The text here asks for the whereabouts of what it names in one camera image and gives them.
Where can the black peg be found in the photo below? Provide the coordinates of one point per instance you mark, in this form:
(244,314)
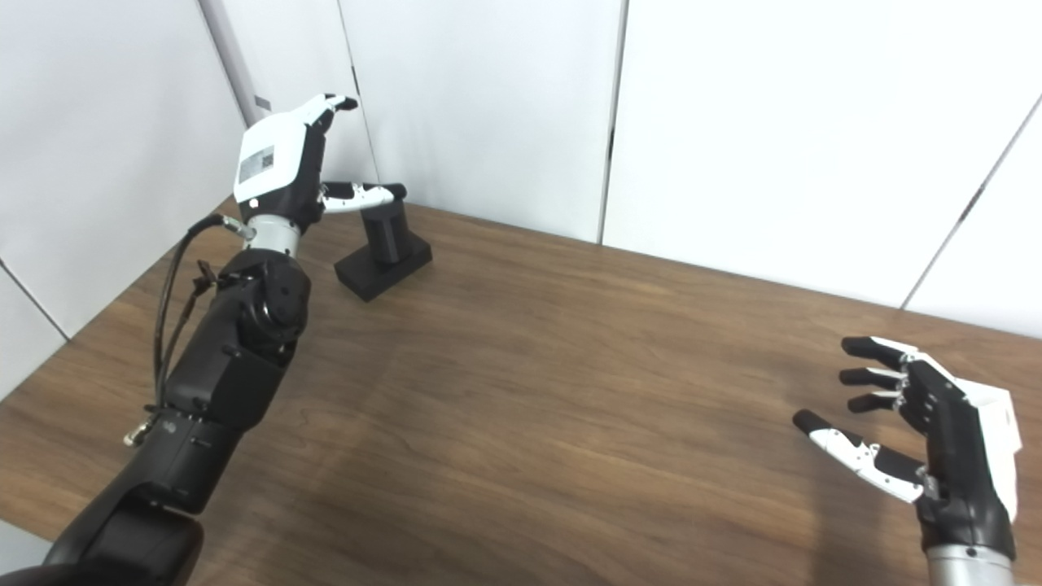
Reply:
(383,273)

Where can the white square piece with hole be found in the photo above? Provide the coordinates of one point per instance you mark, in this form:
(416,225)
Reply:
(997,415)

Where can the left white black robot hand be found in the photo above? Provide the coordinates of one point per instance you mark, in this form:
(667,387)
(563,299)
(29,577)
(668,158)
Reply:
(273,163)

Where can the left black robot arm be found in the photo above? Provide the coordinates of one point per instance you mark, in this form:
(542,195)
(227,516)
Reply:
(212,374)

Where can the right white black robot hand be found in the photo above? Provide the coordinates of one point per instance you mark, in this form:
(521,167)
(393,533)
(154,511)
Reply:
(961,456)

